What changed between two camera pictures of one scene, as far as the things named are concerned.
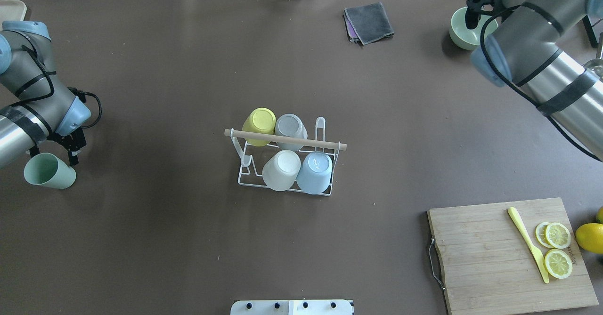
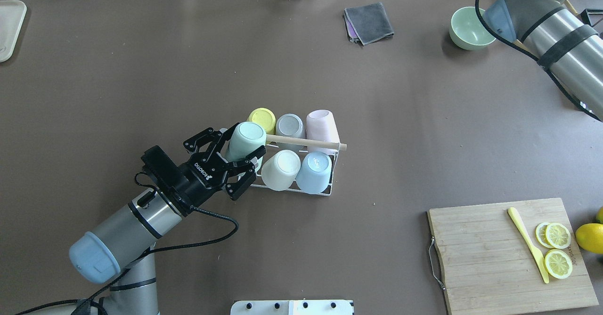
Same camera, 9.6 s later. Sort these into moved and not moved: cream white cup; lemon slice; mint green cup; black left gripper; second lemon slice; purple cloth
Moved: mint green cup; black left gripper
Not moved: cream white cup; purple cloth; lemon slice; second lemon slice
